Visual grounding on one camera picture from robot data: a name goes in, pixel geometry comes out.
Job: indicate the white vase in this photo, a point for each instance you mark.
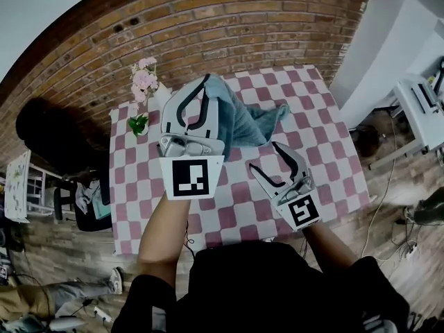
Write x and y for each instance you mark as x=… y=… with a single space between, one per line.
x=161 y=94

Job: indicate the pink white checkered tablecloth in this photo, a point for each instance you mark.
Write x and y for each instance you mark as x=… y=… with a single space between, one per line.
x=243 y=200

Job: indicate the person's right forearm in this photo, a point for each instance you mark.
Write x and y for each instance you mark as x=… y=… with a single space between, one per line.
x=329 y=248

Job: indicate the blue towel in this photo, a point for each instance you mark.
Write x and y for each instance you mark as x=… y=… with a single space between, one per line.
x=243 y=123

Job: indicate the person's black shirt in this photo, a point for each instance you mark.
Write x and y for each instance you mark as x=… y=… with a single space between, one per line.
x=256 y=290

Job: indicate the white crumpled cloth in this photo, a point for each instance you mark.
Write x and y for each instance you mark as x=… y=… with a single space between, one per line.
x=85 y=196

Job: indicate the white metal rack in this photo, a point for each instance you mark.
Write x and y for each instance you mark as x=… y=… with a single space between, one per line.
x=41 y=189

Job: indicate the small potted green plant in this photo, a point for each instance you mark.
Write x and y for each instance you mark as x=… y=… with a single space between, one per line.
x=138 y=123

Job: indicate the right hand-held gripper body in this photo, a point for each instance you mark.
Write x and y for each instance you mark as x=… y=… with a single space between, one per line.
x=300 y=212

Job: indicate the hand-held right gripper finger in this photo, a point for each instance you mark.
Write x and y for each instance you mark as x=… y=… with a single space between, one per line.
x=265 y=184
x=296 y=166

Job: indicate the white power strip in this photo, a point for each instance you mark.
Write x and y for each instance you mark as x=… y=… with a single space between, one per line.
x=102 y=313
x=412 y=250

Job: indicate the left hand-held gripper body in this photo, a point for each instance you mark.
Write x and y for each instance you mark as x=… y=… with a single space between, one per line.
x=190 y=177

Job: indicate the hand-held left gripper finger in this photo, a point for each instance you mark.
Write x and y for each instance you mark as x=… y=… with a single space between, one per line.
x=212 y=116
x=171 y=113

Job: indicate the white side table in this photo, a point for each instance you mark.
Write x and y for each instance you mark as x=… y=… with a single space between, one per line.
x=412 y=106

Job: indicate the black bag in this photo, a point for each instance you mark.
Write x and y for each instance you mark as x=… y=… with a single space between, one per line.
x=369 y=141

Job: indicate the white printed board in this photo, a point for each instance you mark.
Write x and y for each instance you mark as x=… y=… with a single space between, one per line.
x=17 y=186

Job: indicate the person's left forearm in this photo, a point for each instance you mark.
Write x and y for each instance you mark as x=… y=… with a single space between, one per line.
x=159 y=241

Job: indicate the teal book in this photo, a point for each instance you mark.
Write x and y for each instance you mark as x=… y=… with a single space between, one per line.
x=102 y=208

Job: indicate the pink flower bouquet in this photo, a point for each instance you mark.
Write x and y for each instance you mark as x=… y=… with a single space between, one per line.
x=142 y=80

